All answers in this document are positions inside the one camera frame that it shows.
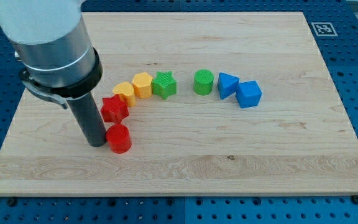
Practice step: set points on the red cylinder block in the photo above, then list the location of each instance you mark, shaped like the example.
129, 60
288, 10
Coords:
119, 139

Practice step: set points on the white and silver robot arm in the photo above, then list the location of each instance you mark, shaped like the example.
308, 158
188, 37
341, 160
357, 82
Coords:
51, 39

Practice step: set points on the light wooden board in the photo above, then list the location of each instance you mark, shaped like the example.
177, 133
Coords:
297, 141

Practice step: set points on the green star block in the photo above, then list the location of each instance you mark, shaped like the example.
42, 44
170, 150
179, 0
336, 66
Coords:
164, 84

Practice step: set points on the green cylinder block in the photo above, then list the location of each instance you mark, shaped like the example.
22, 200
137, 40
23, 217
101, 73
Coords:
203, 82

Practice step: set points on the yellow pentagon block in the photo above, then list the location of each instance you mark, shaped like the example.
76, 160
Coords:
142, 83

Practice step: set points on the blue triangle block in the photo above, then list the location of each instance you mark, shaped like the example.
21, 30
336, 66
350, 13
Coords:
227, 85

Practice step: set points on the yellow heart block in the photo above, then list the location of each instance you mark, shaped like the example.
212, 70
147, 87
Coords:
126, 93

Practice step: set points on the red star block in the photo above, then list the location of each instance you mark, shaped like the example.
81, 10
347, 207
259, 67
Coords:
114, 110

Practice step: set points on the blue cube block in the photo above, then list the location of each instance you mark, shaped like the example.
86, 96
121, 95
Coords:
248, 94

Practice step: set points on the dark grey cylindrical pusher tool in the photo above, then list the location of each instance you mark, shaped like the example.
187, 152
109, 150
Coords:
89, 119

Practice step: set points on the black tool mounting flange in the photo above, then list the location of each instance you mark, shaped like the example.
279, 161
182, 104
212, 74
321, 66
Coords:
59, 95

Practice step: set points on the white fiducial marker tag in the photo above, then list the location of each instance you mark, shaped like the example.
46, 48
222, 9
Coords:
324, 29

